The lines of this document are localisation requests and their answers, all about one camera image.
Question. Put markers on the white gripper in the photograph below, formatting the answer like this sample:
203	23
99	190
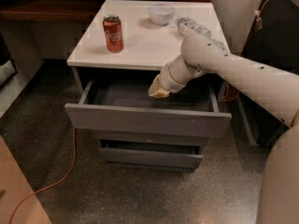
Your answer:
165	79

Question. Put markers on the grey top drawer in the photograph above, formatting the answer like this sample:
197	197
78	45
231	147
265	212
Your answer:
124	106

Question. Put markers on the grey drawer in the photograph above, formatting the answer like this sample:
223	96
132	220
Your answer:
159	155
124	106
151	138

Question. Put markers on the red coke can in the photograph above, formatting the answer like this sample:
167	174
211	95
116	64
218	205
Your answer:
113	32

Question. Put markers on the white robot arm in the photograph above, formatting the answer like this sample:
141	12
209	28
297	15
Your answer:
275	90

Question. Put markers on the grey cabinet with white top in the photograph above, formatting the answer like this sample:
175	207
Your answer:
147	47

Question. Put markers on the grey bottom drawer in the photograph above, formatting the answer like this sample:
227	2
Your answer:
159	155

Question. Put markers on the grey middle drawer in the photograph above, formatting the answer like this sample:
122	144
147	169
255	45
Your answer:
151	138

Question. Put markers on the white bowl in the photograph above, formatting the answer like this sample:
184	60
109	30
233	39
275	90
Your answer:
161	14

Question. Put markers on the dark wooden shelf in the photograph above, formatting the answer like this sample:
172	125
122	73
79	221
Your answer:
75	11

